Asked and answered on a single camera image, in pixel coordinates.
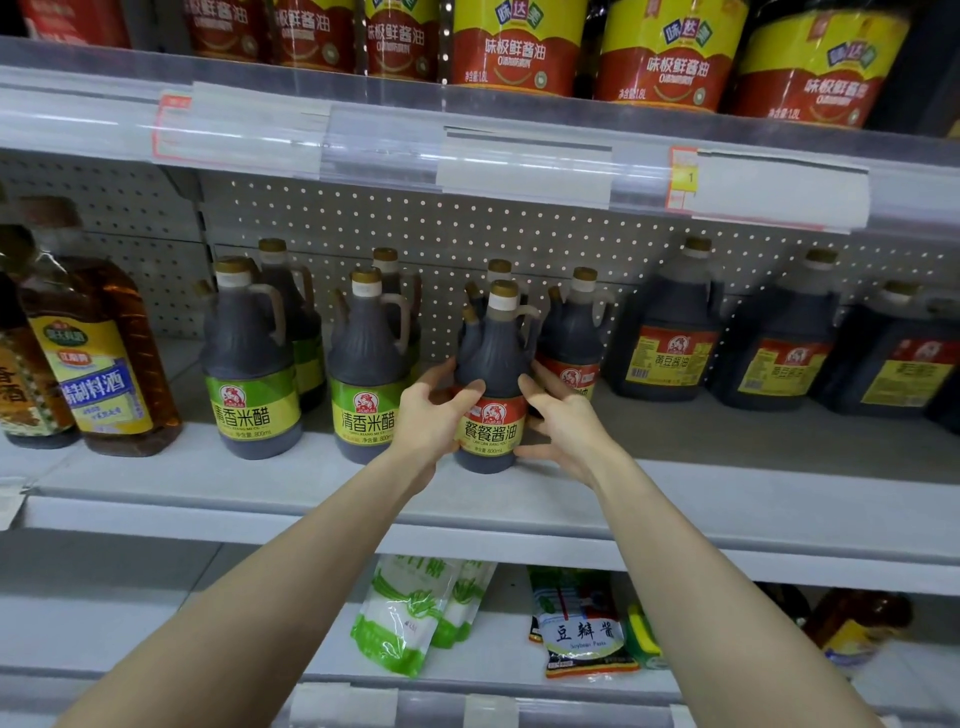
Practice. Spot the person's right forearm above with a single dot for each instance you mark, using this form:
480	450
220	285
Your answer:
720	630

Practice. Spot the white green bag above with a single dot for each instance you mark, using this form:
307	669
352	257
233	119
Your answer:
468	593
398	630

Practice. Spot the green packet white blue label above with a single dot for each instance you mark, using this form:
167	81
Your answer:
582	638

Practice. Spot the large amber cooking wine jug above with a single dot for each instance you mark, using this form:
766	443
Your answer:
98	383

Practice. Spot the dark bottle orange label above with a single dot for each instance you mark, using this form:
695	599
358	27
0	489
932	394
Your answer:
30	398

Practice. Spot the person's left hand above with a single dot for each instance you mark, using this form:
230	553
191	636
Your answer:
435	428

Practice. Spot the person's right hand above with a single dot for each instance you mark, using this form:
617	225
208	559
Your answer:
578	443

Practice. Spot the dark jug red yellow label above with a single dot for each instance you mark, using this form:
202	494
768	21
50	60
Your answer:
900	375

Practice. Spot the rice vinegar jug green label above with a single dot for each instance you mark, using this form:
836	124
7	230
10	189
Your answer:
368	360

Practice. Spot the dark bottle with green label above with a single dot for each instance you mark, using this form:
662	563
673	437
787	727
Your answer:
308	353
386	258

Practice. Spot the row of dark red-capped bottles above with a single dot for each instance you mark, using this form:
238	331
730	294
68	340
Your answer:
675	60

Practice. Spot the dark bottle red yellow label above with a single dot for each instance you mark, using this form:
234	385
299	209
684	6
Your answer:
578	338
498	270

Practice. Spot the white metal store shelving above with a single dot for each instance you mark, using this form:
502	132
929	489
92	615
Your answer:
780	495

